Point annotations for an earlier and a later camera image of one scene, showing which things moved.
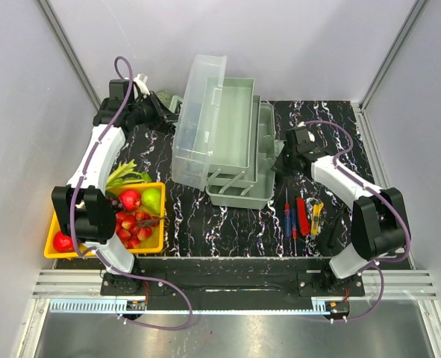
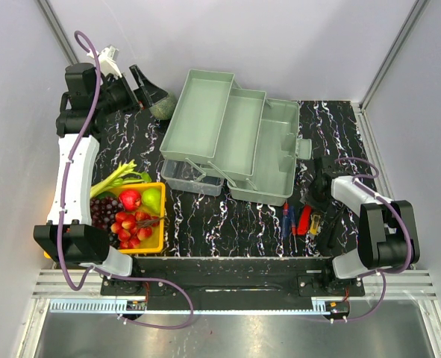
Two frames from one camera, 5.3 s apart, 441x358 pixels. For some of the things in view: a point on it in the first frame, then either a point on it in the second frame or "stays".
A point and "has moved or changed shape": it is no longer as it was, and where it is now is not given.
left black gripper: x=155 y=107 -> x=131 y=92
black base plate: x=233 y=283 stays
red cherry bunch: x=131 y=228 stays
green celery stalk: x=124 y=174 stays
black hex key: x=331 y=228 stays
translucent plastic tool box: x=224 y=137 has moved or changed shape
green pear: x=151 y=198 stays
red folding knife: x=304 y=222 has moved or changed shape
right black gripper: x=281 y=162 -> x=321 y=192
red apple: x=130 y=200 stays
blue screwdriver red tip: x=295 y=230 stays
